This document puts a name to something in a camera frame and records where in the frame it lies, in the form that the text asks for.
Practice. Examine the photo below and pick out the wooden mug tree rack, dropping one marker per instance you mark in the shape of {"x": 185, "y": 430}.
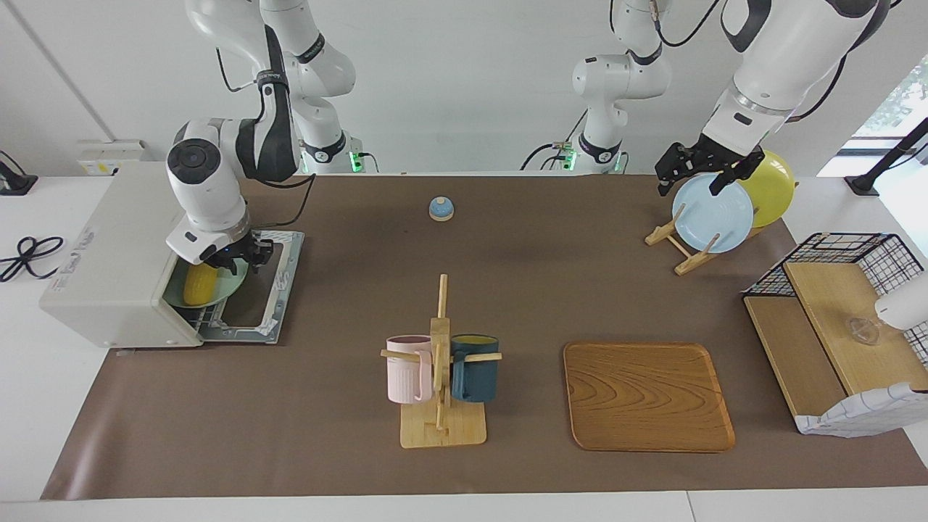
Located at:
{"x": 442, "y": 431}

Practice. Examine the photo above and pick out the window with green trees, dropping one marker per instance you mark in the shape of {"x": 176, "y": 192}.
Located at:
{"x": 906, "y": 94}

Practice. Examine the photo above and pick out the pale green plate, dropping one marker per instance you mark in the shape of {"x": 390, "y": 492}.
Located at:
{"x": 228, "y": 286}

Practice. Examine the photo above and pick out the white checked cloth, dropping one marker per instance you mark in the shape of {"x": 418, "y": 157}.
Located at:
{"x": 863, "y": 413}

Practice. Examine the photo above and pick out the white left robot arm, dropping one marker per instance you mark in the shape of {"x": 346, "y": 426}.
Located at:
{"x": 783, "y": 58}

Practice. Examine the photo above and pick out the two-level wooden shelf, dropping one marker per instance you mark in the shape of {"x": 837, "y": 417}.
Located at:
{"x": 826, "y": 312}

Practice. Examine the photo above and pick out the black pole stand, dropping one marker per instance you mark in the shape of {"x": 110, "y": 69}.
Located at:
{"x": 863, "y": 185}

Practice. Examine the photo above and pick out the black table clamp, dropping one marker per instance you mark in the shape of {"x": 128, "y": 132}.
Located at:
{"x": 14, "y": 185}

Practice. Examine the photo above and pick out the white power box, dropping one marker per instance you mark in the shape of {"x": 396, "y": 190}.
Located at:
{"x": 109, "y": 163}

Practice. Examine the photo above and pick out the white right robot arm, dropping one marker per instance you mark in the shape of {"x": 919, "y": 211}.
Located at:
{"x": 206, "y": 181}

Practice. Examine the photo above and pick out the beige toaster oven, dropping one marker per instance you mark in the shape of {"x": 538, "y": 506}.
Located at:
{"x": 109, "y": 254}

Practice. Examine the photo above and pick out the rectangular wooden tray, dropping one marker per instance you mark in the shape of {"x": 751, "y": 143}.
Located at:
{"x": 645, "y": 399}

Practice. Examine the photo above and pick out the light blue plate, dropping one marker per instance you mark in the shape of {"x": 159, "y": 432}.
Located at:
{"x": 714, "y": 225}

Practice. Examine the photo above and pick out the yellow corn cob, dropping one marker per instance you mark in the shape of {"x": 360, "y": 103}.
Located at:
{"x": 199, "y": 286}

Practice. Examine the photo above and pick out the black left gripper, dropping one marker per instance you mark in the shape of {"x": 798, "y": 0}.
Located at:
{"x": 725, "y": 161}

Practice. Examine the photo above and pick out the wooden plate rack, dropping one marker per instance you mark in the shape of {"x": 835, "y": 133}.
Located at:
{"x": 692, "y": 262}

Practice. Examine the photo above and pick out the dark teal mug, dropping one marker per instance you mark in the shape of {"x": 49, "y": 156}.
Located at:
{"x": 475, "y": 380}

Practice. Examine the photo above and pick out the oven glass door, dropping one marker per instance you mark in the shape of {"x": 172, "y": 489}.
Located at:
{"x": 281, "y": 290}

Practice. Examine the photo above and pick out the white rounded object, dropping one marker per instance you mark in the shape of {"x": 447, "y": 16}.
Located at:
{"x": 906, "y": 304}

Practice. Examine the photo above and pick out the pink ribbed mug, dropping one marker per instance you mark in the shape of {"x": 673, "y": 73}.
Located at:
{"x": 406, "y": 377}

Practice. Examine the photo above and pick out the yellow plate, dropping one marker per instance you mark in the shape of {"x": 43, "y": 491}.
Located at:
{"x": 776, "y": 192}

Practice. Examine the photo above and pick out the brown paper table mat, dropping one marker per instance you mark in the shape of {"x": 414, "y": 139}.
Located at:
{"x": 580, "y": 304}

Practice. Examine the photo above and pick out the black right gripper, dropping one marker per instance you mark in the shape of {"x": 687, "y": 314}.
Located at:
{"x": 232, "y": 254}

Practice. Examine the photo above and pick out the small clear glass cup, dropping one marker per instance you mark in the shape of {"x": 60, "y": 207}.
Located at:
{"x": 864, "y": 332}

